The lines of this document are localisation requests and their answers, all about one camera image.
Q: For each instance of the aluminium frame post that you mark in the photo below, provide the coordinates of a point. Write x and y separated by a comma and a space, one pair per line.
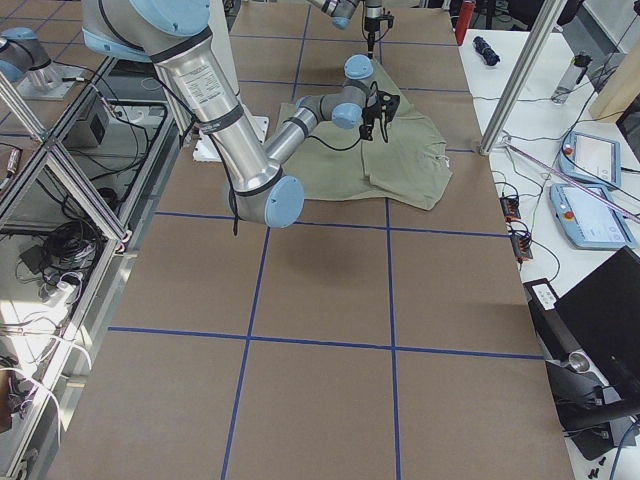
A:
547, 19

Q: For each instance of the aluminium frame rack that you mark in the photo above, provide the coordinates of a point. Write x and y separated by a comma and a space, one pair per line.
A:
80, 169

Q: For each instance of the olive green long-sleeve shirt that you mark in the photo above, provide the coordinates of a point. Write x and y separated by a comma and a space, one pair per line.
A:
333, 167

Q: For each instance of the blue teach pendant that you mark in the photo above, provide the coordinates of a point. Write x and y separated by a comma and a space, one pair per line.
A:
587, 220
592, 159

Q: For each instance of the blue teach pendant far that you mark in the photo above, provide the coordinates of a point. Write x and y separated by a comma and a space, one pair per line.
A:
592, 159

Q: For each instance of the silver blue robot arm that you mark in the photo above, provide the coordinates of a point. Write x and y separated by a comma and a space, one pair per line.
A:
176, 37
342, 11

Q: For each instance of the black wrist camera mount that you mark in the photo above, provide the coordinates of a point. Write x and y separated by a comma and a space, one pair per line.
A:
386, 106

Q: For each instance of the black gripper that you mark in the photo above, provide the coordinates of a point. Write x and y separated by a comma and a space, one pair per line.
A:
369, 115
370, 23

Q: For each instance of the red cylinder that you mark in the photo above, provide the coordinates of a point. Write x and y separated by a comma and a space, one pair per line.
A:
463, 20

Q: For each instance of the clear water bottle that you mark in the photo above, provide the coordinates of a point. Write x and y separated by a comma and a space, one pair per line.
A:
572, 77

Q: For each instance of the blue teach pendant near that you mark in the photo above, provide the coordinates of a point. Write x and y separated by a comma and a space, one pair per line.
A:
587, 220

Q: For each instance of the black monitor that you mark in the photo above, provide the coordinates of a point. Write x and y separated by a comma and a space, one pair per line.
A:
591, 337

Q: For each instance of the folded dark blue umbrella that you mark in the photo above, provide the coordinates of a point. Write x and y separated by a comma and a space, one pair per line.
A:
485, 51

